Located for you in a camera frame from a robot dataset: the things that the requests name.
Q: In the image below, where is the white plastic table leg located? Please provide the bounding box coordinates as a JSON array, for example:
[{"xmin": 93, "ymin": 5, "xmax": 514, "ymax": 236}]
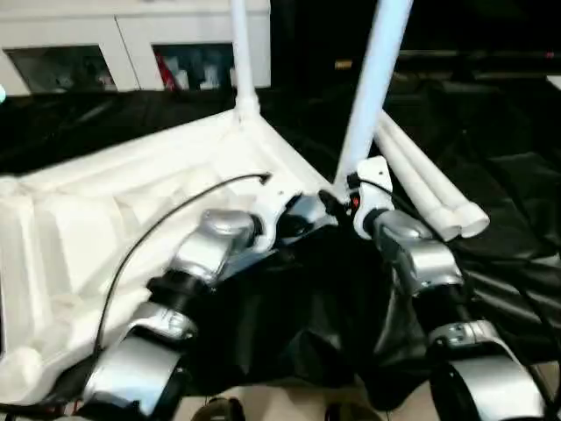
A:
[
  {"xmin": 334, "ymin": 0, "xmax": 414, "ymax": 192},
  {"xmin": 230, "ymin": 0, "xmax": 263, "ymax": 125},
  {"xmin": 380, "ymin": 110, "xmax": 492, "ymax": 239},
  {"xmin": 373, "ymin": 123, "xmax": 463, "ymax": 244}
]

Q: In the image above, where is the black plastic mat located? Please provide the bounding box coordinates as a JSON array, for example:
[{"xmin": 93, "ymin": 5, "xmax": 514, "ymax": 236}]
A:
[{"xmin": 0, "ymin": 79, "xmax": 561, "ymax": 413}]

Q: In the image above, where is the black cabinet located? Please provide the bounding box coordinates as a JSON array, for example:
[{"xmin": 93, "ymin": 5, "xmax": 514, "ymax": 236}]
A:
[{"xmin": 270, "ymin": 0, "xmax": 400, "ymax": 93}]

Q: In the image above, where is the red carton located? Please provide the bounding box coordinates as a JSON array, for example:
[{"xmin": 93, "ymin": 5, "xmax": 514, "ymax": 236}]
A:
[{"xmin": 155, "ymin": 53, "xmax": 178, "ymax": 90}]

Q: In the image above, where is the white cabinet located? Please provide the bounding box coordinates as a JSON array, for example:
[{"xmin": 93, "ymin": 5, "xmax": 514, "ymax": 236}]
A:
[{"xmin": 0, "ymin": 0, "xmax": 273, "ymax": 94}]

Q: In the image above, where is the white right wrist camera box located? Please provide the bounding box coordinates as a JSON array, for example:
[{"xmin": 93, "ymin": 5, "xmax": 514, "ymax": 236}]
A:
[{"xmin": 349, "ymin": 156, "xmax": 397, "ymax": 240}]

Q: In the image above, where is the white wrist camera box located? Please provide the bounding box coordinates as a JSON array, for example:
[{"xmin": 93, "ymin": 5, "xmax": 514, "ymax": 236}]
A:
[
  {"xmin": 249, "ymin": 175, "xmax": 304, "ymax": 257},
  {"xmin": 349, "ymin": 156, "xmax": 397, "ymax": 240}
]

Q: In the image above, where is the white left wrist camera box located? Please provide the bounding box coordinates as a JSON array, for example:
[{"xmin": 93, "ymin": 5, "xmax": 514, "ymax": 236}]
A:
[{"xmin": 249, "ymin": 175, "xmax": 304, "ymax": 257}]

